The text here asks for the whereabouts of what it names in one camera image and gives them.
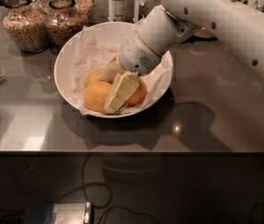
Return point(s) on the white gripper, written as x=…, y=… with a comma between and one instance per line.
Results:
x=136, y=55

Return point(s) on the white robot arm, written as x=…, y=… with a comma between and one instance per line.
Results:
x=234, y=24

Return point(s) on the back left orange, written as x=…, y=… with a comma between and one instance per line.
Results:
x=92, y=76

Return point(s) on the orange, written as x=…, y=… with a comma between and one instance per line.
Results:
x=139, y=95
x=96, y=94
x=92, y=76

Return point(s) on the front left orange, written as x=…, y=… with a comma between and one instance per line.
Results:
x=96, y=94

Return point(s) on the front right orange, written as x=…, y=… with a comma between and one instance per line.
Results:
x=139, y=95

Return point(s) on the white bowl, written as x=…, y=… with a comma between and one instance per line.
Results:
x=63, y=69

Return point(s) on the white paper liner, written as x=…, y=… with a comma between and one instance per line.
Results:
x=95, y=47

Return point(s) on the middle glass grain jar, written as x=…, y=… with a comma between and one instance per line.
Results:
x=64, y=20

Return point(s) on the glass grain jar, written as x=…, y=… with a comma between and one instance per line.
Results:
x=86, y=7
x=25, y=26
x=64, y=20

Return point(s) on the rear glass grain jar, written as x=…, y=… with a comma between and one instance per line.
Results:
x=86, y=7

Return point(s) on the glass bottle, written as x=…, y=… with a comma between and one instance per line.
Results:
x=119, y=8

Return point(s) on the left glass grain jar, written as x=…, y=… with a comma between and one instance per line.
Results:
x=25, y=26

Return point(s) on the metal box below table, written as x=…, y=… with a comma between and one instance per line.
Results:
x=60, y=213

